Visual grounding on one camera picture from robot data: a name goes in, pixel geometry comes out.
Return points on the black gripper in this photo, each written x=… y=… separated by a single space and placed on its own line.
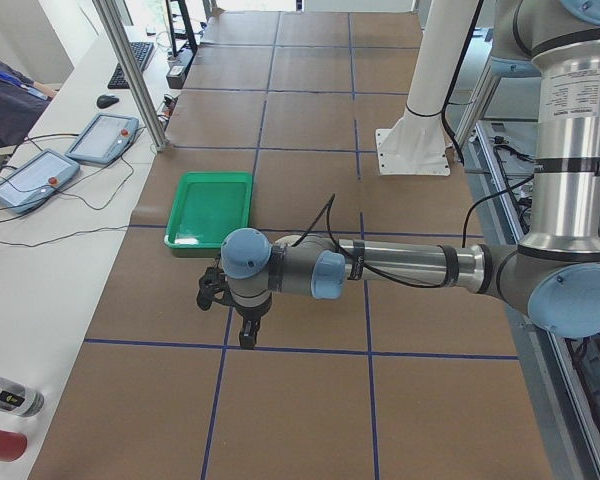
x=250 y=314

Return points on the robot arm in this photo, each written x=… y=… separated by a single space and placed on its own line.
x=552 y=275

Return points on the green plastic tray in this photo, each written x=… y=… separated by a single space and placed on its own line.
x=207 y=206

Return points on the far blue teach pendant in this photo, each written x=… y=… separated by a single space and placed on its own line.
x=104 y=139

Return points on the blue teach pendant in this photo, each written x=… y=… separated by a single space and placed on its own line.
x=104 y=139
x=30 y=185

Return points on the clear water bottle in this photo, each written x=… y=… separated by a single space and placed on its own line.
x=18 y=399

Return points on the near blue teach pendant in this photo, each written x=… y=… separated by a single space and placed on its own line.
x=30 y=185

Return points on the black computer mouse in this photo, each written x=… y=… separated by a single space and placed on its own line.
x=105 y=101

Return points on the red bottle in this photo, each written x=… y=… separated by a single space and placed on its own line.
x=12 y=445

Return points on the seated person in blue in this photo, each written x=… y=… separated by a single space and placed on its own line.
x=22 y=102

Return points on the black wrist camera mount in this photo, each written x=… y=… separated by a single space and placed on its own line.
x=213 y=288

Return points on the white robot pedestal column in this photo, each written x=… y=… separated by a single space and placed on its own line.
x=415 y=145

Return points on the aluminium frame post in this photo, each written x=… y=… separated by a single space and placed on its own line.
x=116 y=32

